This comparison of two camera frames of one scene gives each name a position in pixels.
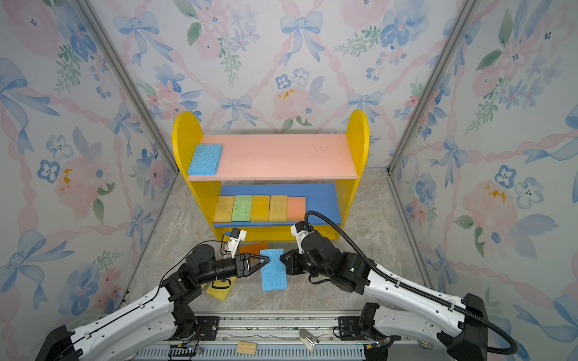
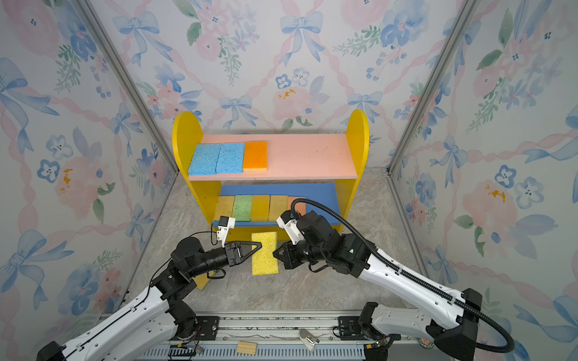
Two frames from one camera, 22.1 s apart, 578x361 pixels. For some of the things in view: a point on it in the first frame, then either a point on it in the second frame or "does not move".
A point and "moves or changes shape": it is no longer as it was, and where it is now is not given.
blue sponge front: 274,274 -> 230,159
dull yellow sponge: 223,210 does not move
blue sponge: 205,160 does not move
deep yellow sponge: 260,206 does not move
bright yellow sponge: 221,294 -> 263,261
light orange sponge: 296,208 does not move
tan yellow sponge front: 278,207 does not move
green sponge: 241,210 does not move
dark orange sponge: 254,248 moves or changes shape
